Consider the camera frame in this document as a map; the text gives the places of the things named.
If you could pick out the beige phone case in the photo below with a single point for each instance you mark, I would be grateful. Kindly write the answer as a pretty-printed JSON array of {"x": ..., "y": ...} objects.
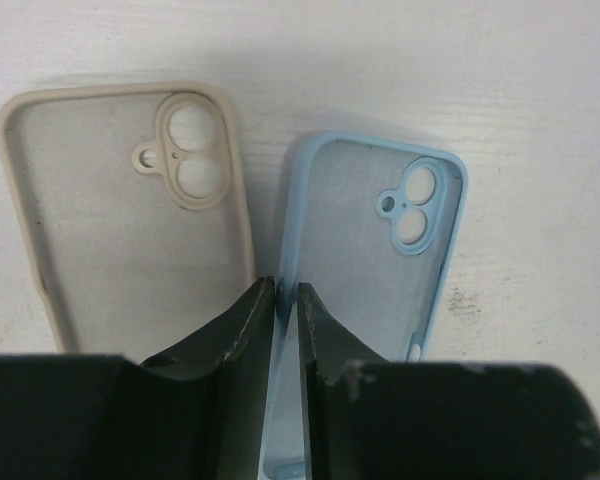
[{"x": 132, "y": 207}]

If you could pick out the light blue phone case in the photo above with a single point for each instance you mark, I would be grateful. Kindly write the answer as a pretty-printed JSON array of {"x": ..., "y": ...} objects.
[{"x": 371, "y": 224}]

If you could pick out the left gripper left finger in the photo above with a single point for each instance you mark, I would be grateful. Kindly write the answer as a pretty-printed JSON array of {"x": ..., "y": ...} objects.
[{"x": 192, "y": 411}]

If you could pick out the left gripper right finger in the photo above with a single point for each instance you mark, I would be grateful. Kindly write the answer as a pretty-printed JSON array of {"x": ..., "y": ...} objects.
[{"x": 365, "y": 417}]

